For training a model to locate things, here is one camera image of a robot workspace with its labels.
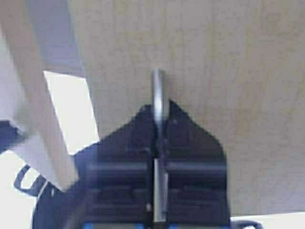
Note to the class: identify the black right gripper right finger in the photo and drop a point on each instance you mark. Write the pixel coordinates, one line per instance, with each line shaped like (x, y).
(197, 172)

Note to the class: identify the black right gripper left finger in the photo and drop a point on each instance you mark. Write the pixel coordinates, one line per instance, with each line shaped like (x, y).
(116, 177)

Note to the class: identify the silver cabinet door handle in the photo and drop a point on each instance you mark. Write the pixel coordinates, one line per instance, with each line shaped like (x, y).
(159, 177)

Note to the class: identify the grey pot with black handles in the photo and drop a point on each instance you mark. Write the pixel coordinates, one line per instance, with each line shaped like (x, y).
(43, 191)

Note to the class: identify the wooden cabinet door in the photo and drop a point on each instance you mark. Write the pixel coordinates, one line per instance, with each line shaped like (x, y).
(237, 67)

